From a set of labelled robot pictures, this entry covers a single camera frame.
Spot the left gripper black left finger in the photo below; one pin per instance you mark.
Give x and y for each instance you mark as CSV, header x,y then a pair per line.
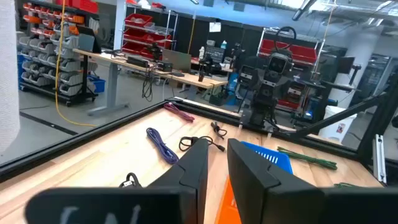
x,y
174,202

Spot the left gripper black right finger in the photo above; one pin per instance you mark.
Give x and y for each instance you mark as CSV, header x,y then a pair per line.
x,y
280,202

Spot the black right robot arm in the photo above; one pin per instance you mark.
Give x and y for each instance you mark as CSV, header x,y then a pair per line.
x,y
264,93

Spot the blue plastic slotted basket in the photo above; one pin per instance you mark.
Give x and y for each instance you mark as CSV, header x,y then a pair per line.
x,y
267,155

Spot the orange plastic slotted basket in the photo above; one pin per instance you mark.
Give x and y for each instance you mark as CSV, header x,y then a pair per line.
x,y
228,205

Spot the white paper sign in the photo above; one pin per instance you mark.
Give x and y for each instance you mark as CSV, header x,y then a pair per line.
x,y
215,27

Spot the wooden workbench with grey legs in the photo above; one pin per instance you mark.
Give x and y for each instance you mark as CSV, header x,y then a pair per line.
x,y
199,81

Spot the white bucket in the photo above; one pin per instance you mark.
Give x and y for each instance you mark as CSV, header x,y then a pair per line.
x,y
335,127

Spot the blue plastic crate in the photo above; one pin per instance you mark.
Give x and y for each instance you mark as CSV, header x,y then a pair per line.
x,y
98,85

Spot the rack with grey orange bins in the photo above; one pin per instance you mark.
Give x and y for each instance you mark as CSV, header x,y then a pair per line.
x,y
68,65

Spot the silver aluminium bracket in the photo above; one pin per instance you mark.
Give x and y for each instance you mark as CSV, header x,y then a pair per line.
x,y
379,158

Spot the black aluminium table frame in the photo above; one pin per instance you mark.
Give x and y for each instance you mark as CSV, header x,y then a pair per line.
x,y
77,140

